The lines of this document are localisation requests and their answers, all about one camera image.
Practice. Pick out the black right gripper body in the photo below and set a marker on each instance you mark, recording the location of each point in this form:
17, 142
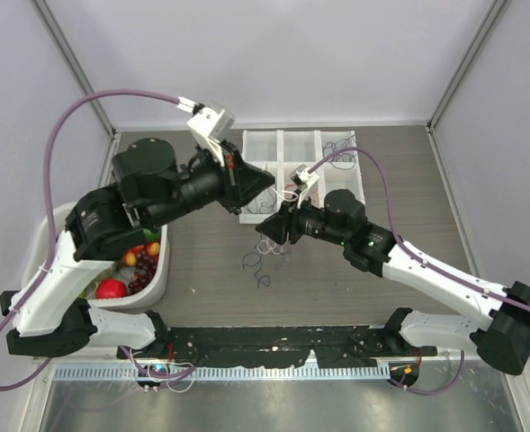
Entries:
305, 220

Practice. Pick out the green lime fruit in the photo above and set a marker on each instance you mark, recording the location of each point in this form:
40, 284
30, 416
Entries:
152, 235

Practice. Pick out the red apple fruit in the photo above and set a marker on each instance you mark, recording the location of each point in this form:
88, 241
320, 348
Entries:
111, 289

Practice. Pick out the peach nectarine fruits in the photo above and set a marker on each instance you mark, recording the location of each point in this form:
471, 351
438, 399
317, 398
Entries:
148, 253

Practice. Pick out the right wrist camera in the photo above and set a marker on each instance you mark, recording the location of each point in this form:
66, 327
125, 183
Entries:
305, 181

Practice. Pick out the dark grape bunch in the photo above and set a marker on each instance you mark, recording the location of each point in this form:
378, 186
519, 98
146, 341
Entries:
144, 270

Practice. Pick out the white six-compartment organizer tray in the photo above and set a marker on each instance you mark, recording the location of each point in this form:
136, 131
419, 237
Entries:
306, 164

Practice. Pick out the white slotted cable duct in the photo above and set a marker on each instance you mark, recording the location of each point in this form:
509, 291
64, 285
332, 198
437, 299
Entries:
309, 371

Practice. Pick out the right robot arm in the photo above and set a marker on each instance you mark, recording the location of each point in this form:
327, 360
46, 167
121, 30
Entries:
489, 319

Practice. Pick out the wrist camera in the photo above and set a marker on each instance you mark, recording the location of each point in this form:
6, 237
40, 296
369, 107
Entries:
209, 123
305, 181

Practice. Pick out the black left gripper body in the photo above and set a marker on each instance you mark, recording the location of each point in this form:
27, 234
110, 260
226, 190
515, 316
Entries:
228, 194

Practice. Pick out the white plastic fruit basket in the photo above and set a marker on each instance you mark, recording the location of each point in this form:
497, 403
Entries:
150, 294

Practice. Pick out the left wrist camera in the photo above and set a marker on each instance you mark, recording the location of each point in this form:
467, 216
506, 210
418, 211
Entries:
209, 123

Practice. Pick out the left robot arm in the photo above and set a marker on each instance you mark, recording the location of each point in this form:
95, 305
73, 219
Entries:
150, 190

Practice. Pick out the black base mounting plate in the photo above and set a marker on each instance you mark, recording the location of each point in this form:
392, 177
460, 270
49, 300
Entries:
283, 347

